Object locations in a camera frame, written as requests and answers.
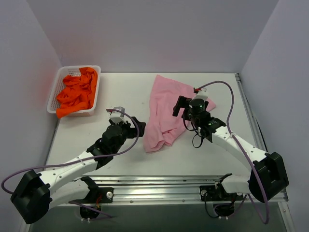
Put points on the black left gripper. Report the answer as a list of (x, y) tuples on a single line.
[(134, 128)]

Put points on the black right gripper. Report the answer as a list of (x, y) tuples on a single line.
[(181, 106)]

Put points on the pink t-shirt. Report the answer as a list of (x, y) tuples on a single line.
[(162, 127)]

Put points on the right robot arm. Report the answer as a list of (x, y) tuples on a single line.
[(267, 176)]

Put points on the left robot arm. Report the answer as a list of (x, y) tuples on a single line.
[(37, 193)]

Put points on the orange t-shirt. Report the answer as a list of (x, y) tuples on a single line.
[(79, 92)]

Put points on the white plastic basket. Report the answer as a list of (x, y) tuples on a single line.
[(58, 86)]

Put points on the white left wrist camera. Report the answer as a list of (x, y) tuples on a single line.
[(117, 115)]

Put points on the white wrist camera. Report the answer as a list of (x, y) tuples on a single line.
[(201, 93), (117, 115)]

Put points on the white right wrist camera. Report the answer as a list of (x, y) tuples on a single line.
[(201, 93)]

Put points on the aluminium mounting rail frame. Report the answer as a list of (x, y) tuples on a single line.
[(174, 173)]

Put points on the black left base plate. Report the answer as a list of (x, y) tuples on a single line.
[(96, 194)]

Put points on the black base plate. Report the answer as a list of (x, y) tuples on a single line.
[(96, 194), (214, 193)]

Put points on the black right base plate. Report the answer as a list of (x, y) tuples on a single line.
[(214, 193)]

